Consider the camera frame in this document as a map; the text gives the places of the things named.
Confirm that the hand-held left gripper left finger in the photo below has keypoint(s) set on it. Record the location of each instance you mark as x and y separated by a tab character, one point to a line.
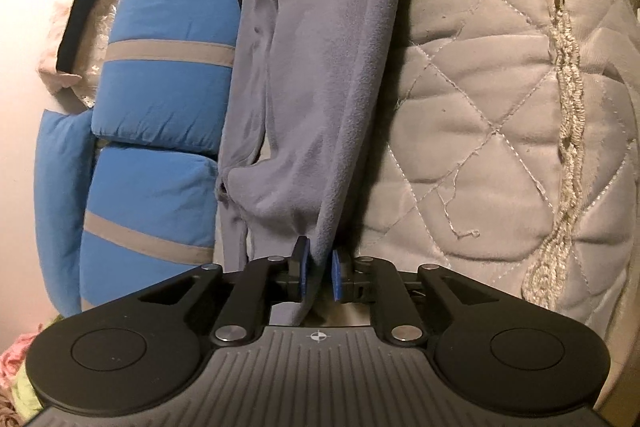
302	269

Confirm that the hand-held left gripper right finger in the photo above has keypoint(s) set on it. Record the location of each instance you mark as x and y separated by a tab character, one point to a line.
338	274

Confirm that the grey-blue fleece garment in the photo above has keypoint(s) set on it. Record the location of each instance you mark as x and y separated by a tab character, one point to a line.
310	72

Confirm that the blue pillow with grey stripes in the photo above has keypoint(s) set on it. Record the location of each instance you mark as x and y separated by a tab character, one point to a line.
150	217
170	22

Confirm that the quilted white bedspread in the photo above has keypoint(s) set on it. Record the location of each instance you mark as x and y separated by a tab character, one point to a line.
475	82

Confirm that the plain blue pillow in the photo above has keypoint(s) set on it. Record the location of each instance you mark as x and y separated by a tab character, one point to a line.
62	187

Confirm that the pink knitted cloth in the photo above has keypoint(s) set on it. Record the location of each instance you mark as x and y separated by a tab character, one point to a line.
12	354

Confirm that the light green cloth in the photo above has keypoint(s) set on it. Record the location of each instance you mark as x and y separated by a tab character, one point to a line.
25	392

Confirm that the white lace sheet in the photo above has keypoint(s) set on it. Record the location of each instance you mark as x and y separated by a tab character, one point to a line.
102	27

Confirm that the pale pink cloth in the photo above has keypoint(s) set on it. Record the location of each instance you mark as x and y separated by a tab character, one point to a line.
52	52

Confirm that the navy blue folded cloth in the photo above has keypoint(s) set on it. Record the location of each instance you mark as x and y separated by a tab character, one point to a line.
82	2

